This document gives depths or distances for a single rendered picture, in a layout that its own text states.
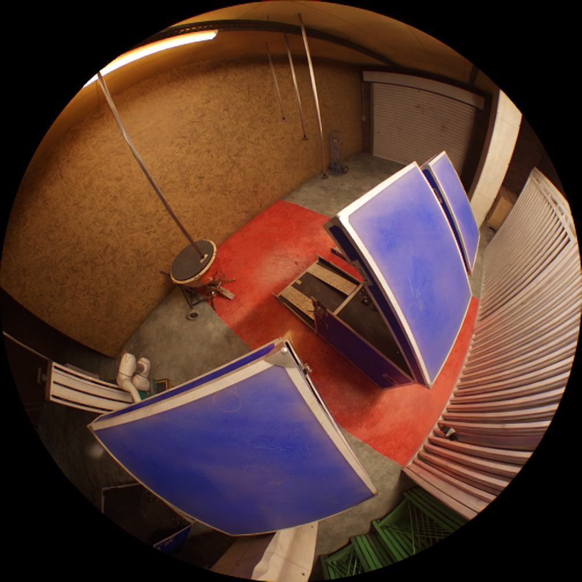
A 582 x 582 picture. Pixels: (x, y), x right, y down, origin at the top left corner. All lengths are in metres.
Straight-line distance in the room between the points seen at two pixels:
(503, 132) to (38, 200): 5.63
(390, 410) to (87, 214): 4.35
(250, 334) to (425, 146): 6.52
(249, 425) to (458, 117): 6.67
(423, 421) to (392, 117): 6.94
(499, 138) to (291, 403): 3.36
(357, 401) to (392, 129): 6.74
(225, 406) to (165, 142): 3.02
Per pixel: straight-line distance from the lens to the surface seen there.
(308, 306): 2.36
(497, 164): 3.28
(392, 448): 2.45
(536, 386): 1.84
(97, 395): 2.38
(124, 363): 1.88
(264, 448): 0.68
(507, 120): 3.26
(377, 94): 6.86
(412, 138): 6.66
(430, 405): 2.56
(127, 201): 3.03
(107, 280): 3.39
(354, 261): 0.78
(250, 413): 0.57
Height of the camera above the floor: 2.21
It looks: 57 degrees down
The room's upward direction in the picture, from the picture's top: 18 degrees counter-clockwise
